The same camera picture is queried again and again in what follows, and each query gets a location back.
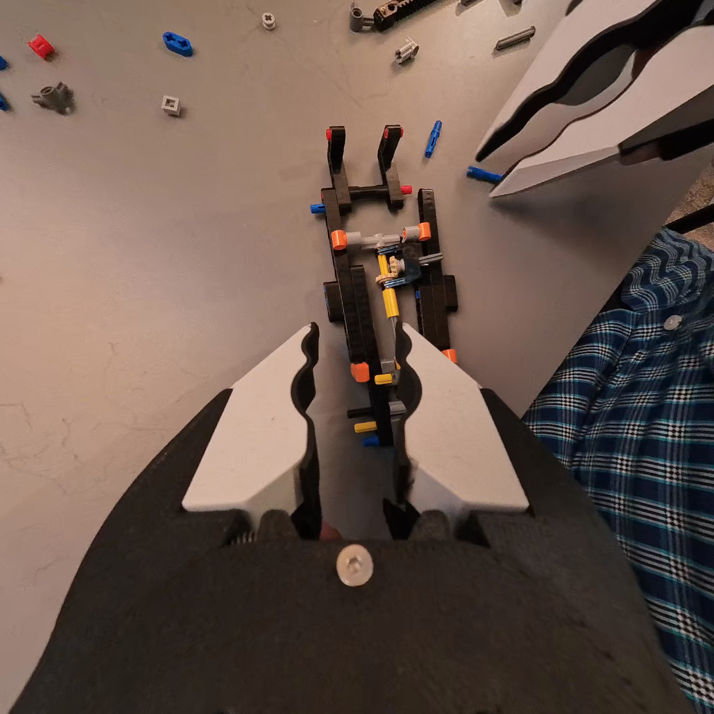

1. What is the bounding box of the black lego liftarm blue pin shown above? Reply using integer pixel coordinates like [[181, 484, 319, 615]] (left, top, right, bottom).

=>
[[308, 126, 356, 219]]

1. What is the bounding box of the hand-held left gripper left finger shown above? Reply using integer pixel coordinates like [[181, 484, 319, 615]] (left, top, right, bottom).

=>
[[181, 322, 322, 518]]

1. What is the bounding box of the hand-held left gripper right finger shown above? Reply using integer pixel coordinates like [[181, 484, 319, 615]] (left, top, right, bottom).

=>
[[402, 322, 531, 516]]

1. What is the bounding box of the dark grey lego axle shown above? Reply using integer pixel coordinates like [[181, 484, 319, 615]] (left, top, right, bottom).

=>
[[493, 25, 537, 52]]

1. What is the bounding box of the black lego liftarm axle tube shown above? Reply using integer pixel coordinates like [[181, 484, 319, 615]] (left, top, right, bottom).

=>
[[350, 125, 415, 213]]

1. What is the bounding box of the black lego chassis assembly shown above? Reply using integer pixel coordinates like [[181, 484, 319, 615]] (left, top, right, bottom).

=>
[[321, 187, 462, 450]]

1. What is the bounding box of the person's plaid shirt torso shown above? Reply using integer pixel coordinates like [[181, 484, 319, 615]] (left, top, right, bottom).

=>
[[520, 225, 714, 714]]

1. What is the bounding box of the black lego gear rack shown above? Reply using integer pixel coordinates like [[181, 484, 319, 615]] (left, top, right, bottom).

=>
[[372, 0, 443, 32]]

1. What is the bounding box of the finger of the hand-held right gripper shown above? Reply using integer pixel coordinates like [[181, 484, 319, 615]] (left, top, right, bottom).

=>
[[476, 0, 662, 164], [490, 24, 714, 199]]

